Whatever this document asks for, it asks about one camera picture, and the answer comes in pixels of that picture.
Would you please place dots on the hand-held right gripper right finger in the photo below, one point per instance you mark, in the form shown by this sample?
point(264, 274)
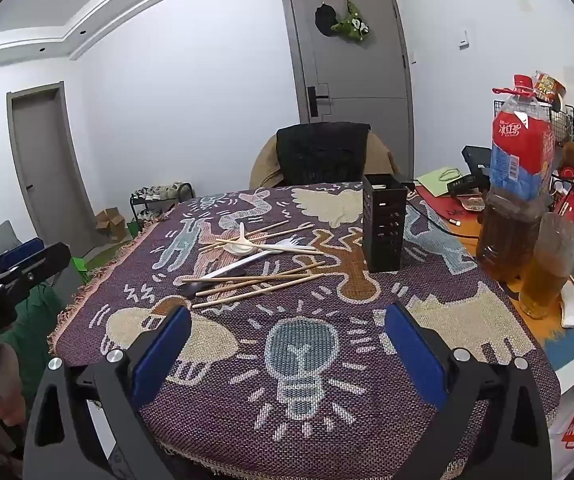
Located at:
point(414, 355)

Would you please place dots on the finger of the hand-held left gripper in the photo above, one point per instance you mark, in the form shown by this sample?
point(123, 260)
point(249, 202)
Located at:
point(22, 251)
point(37, 270)

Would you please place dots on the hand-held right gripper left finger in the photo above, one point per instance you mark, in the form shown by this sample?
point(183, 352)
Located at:
point(162, 355)

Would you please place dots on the black perforated utensil holder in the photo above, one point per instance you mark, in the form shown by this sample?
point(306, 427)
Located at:
point(384, 230)

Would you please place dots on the bunch of wooden chopsticks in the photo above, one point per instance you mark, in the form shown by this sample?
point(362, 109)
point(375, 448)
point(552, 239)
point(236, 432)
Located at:
point(287, 276)

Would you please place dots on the white plastic knife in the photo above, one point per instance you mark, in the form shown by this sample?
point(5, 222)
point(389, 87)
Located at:
point(302, 249)

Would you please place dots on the white plastic fork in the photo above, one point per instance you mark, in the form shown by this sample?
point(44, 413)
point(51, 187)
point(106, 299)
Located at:
point(278, 246)

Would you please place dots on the pale grey box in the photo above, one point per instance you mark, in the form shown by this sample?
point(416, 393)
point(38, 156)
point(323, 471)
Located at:
point(64, 282)

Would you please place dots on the green plastic stool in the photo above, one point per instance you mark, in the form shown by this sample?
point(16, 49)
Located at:
point(79, 266)

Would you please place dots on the person's green clothing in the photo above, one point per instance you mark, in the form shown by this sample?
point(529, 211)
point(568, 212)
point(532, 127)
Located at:
point(32, 320)

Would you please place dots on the green floor mat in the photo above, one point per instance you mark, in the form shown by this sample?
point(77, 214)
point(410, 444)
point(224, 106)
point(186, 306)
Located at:
point(104, 255)

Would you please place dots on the cardboard box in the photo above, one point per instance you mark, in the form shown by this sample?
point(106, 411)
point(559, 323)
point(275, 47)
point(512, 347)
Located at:
point(109, 222)

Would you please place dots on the plain grey door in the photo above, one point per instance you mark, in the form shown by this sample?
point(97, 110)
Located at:
point(42, 160)

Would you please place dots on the printed purple blanket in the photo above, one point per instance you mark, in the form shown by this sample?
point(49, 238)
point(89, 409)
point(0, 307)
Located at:
point(317, 330)

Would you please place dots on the green shopping bag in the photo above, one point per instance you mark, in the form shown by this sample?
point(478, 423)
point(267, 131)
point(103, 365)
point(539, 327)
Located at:
point(134, 227)

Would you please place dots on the row of pale shoes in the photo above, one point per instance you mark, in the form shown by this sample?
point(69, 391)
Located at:
point(162, 191)

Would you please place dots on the red printed mat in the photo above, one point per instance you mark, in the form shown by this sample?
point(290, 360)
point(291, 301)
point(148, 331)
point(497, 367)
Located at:
point(437, 207)

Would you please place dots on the glass of tea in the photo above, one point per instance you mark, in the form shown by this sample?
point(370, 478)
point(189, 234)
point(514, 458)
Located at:
point(547, 280)

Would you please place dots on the black shoe rack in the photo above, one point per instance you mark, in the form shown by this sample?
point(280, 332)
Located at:
point(184, 197)

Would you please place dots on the small snack pack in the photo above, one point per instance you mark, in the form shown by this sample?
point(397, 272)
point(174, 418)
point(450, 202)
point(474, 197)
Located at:
point(472, 203)

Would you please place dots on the white folded tissue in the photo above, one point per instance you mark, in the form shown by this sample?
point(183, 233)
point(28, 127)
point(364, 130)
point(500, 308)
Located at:
point(569, 305)

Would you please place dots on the black box device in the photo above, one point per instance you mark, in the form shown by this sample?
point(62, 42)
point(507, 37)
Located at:
point(477, 157)

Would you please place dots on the black office chair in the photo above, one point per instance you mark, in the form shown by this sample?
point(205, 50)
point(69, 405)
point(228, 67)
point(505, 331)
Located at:
point(322, 155)

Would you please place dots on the large red label tea bottle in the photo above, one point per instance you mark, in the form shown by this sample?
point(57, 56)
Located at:
point(517, 150)

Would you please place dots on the brown plush toy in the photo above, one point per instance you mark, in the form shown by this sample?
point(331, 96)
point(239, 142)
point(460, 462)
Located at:
point(572, 155)

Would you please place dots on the grey door with lock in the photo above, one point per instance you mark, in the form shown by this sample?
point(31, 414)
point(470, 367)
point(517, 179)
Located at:
point(357, 75)

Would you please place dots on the snack packet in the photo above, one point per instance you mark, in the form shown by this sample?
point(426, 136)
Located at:
point(548, 86)

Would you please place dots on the green plush toy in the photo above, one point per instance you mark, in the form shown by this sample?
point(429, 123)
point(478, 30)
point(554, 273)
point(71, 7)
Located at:
point(352, 24)

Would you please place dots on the black hat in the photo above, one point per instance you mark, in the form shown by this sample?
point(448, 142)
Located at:
point(326, 19)

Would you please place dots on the white light switch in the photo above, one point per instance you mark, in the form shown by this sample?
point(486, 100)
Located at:
point(463, 40)

